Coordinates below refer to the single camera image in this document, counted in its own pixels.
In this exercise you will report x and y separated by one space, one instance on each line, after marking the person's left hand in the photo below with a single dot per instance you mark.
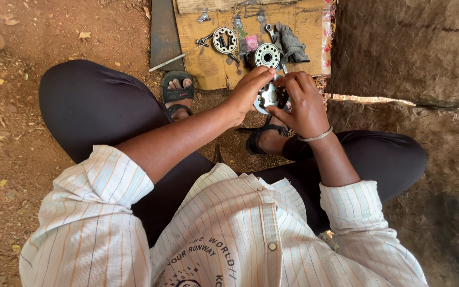
243 99

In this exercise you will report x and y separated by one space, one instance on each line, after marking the person's right hand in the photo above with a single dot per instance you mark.
305 107

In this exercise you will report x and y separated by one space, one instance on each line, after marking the person's left fingers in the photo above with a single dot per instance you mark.
263 73

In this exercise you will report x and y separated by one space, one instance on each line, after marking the silver toothed clutch plate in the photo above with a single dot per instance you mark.
268 97

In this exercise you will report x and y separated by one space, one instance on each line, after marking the round silver clutch hub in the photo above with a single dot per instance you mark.
267 55

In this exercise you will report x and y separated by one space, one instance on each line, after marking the pink sachet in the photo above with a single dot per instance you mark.
251 42

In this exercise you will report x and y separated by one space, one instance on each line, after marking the grey rag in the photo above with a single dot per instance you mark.
291 46

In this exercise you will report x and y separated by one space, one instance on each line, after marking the silver spanner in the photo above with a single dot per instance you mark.
269 30

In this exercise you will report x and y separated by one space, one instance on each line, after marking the green sachet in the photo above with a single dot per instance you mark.
240 30

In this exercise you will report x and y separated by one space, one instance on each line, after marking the round perforated metal plate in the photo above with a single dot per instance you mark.
224 40

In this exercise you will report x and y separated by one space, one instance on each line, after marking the brown cardboard sheet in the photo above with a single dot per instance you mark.
209 63

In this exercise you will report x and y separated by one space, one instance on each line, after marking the black right sandal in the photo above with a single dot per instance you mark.
255 137

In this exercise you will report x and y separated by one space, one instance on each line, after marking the black sandal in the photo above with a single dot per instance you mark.
177 93
255 137

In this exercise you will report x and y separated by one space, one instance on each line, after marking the dark metal bolts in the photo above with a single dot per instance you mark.
202 42

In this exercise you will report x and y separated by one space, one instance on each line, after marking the red printed plastic strip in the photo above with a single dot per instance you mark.
326 36

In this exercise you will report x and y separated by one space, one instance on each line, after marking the crumpled silver foil piece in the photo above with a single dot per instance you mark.
204 17

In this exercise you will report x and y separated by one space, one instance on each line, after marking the silver metal bangle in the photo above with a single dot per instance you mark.
317 137

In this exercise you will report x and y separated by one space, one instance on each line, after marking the black left sandal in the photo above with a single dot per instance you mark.
177 93

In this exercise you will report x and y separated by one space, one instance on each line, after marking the thin metal rod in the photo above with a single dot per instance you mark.
169 61

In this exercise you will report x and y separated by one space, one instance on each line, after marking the dark metal sheet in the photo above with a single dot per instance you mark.
165 32

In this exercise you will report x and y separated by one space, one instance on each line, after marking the white striped shirt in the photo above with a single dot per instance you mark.
221 235

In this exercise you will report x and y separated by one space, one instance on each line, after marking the dark trousers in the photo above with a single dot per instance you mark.
94 107

